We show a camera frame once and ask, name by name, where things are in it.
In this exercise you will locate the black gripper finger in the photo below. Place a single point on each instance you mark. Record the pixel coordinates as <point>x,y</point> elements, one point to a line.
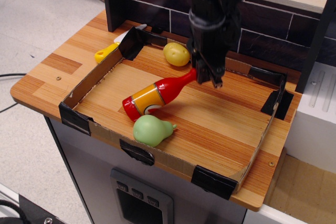
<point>195,60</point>
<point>204,74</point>

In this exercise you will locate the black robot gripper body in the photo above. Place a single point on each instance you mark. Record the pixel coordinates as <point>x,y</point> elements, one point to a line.
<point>212,40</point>

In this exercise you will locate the red hot sauce bottle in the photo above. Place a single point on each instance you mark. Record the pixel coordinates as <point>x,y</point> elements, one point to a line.
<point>156,95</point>

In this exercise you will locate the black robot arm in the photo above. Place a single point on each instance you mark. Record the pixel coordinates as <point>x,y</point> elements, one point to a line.
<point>213,10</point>

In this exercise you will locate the cardboard fence with black tape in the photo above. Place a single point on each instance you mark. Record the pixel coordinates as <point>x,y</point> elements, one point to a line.
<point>227,141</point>

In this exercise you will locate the yellow toy potato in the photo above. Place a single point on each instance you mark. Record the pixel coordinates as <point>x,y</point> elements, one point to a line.
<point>176,54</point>

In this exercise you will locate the green toy pear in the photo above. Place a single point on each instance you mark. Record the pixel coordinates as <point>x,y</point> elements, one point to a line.
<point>151,131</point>

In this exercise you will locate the black equipment bottom left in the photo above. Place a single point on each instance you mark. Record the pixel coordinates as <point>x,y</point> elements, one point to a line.
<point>25,211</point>

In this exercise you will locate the yellow handled toy knife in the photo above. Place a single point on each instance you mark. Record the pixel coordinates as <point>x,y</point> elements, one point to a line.
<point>103,53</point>

